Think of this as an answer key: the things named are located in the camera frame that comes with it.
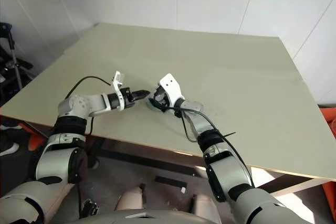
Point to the orange plastic bin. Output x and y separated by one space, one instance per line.
328 113

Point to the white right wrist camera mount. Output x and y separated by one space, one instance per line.
170 87

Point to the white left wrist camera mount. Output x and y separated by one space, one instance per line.
117 78

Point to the silver robot torso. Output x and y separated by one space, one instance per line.
131 220

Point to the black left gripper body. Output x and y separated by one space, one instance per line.
128 98

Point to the beige rounded shape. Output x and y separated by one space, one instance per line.
130 199

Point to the black white sneaker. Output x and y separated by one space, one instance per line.
10 127
9 149

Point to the black ribbed device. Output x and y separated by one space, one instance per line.
89 208

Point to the grey hinged motor lid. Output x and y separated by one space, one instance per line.
149 103

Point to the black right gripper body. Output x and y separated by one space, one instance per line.
161 93

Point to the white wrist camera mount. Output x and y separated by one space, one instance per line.
117 78
170 87

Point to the black floor tape strip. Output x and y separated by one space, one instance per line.
170 180

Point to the black metal stand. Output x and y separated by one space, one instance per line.
15 58

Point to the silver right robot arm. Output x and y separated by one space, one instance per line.
228 171

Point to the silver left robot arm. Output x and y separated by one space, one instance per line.
78 104

